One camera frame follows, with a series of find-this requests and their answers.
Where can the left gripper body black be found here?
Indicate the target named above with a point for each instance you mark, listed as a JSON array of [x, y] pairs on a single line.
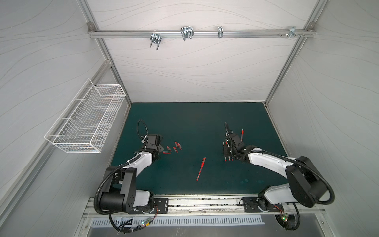
[[158, 147]]

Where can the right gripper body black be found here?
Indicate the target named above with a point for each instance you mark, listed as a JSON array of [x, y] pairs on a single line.
[[228, 149]]

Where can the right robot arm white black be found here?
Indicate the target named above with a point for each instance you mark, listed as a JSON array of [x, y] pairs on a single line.
[[305, 185]]

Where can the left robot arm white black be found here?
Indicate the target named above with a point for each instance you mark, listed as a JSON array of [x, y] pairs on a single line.
[[118, 193]]

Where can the green table mat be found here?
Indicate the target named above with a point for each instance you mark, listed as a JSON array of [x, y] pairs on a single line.
[[200, 129]]

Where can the metal U-bolt clamp left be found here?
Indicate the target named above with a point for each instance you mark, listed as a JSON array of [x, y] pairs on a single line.
[[155, 39]]

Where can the metal u-bolt clamp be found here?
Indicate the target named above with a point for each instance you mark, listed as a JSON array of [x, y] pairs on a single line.
[[155, 39], [187, 32]]

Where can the metal U-bolt clamp middle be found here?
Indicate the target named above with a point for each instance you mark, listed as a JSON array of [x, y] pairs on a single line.
[[187, 32]]

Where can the metal bolt clamp right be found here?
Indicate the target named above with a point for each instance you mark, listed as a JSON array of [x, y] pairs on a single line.
[[292, 33]]

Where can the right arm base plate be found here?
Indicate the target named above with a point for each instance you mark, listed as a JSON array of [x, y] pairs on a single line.
[[251, 204]]

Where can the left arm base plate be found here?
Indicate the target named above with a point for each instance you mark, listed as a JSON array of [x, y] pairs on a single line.
[[159, 206]]

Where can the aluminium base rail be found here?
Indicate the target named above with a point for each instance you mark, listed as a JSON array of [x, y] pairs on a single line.
[[229, 204]]

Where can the white wire basket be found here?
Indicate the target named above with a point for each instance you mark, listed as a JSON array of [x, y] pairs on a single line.
[[85, 124]]

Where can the white slotted cable duct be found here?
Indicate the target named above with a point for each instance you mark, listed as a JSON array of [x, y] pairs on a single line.
[[171, 221]]

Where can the aluminium crossbar rail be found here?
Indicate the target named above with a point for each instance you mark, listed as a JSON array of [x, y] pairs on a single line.
[[171, 34]]

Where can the small metal bracket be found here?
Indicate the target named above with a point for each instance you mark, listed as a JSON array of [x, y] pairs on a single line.
[[220, 32]]

